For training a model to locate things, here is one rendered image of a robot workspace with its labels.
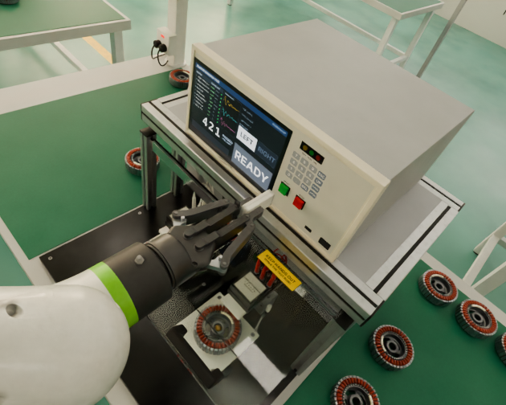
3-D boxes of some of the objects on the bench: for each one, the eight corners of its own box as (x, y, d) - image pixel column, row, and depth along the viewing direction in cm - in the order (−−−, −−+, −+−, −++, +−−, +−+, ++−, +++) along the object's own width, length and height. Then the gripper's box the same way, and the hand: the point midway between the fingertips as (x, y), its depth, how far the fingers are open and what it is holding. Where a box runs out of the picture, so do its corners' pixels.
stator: (130, 151, 125) (130, 143, 122) (162, 157, 126) (163, 149, 123) (120, 173, 117) (120, 165, 114) (155, 179, 118) (155, 171, 116)
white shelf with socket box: (156, 111, 143) (156, -14, 109) (106, 66, 156) (93, -57, 123) (221, 89, 163) (238, -21, 129) (172, 51, 176) (177, -58, 143)
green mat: (29, 259, 92) (28, 259, 92) (-58, 129, 114) (-58, 128, 114) (271, 141, 146) (271, 140, 146) (181, 67, 168) (181, 67, 168)
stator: (402, 332, 100) (409, 327, 97) (411, 374, 92) (419, 370, 90) (365, 326, 99) (370, 321, 96) (371, 369, 91) (377, 364, 88)
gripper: (131, 251, 55) (242, 188, 68) (183, 314, 50) (291, 233, 64) (128, 222, 49) (249, 160, 63) (186, 289, 45) (304, 206, 58)
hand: (256, 205), depth 61 cm, fingers closed
